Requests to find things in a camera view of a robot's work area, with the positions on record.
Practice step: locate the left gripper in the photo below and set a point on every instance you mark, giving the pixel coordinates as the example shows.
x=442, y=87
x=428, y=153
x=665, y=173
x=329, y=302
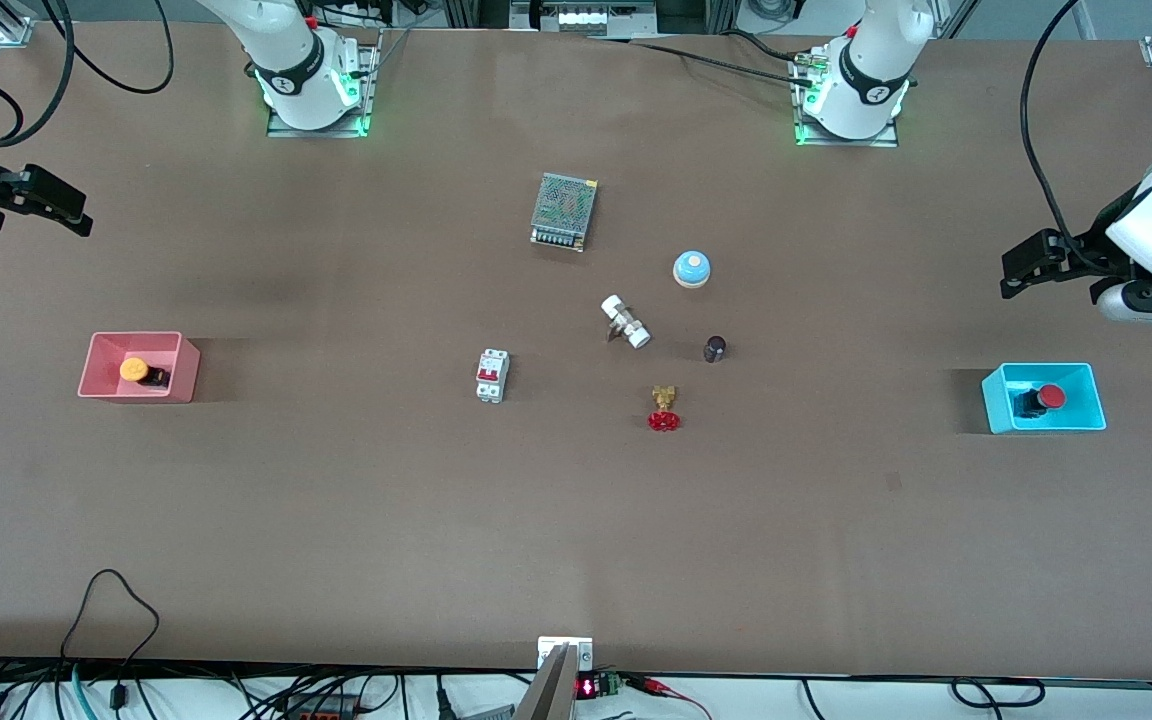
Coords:
x=1084, y=250

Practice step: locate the red push button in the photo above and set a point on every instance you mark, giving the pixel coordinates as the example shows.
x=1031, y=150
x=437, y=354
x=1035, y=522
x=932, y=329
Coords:
x=1049, y=397

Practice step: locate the yellow push button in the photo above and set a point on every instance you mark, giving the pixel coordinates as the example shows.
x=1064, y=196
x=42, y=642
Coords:
x=134, y=369

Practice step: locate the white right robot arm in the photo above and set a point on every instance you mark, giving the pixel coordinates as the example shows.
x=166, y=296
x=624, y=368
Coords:
x=286, y=40

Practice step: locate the blue plastic bin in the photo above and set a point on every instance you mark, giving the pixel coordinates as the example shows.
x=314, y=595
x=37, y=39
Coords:
x=1086, y=410

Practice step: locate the pink plastic bin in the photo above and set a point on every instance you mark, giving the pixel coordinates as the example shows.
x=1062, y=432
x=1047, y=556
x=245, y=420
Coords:
x=176, y=375

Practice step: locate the dark round knob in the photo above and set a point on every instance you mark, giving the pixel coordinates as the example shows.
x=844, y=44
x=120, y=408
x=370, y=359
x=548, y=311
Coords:
x=715, y=348

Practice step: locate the blue white round bell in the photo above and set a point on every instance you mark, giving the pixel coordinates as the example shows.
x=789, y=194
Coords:
x=692, y=268

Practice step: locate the brass valve red handwheel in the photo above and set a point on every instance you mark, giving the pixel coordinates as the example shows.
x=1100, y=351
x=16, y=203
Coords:
x=665, y=420

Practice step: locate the white pipe valve fitting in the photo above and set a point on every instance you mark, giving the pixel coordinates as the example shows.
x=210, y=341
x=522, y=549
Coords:
x=626, y=321

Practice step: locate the white red circuit breaker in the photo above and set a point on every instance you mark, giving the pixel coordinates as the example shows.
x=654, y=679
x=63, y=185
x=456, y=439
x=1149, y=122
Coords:
x=492, y=375

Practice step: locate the metal mesh power supply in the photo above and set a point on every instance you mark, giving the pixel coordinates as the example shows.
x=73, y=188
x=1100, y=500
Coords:
x=564, y=205

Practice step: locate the red LED display module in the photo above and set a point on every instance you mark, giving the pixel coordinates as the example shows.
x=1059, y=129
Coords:
x=591, y=687

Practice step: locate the aluminium frame equipment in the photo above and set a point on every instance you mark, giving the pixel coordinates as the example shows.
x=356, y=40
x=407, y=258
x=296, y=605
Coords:
x=584, y=15

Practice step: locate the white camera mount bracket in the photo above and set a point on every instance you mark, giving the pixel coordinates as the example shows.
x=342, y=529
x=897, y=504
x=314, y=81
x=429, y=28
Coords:
x=548, y=648

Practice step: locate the grey camera pole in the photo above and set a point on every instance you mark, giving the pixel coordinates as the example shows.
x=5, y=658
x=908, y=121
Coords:
x=548, y=695

